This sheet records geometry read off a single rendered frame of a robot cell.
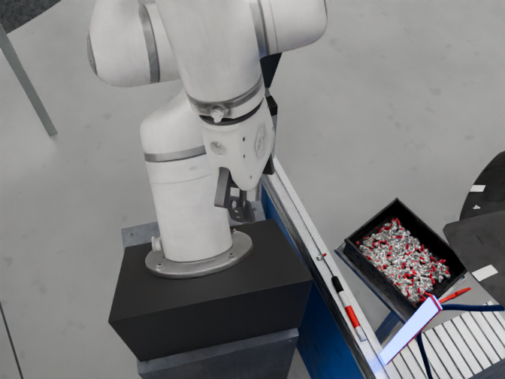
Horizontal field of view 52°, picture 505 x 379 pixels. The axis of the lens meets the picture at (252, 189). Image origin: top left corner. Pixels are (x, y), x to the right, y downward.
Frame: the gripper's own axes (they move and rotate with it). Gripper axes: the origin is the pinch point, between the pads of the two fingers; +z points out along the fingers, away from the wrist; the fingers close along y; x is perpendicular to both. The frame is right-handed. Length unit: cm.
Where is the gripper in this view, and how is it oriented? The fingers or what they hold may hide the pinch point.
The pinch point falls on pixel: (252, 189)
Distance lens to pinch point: 68.2
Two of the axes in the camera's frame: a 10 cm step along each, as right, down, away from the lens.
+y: 3.3, -7.5, 5.8
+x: -9.3, -1.4, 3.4
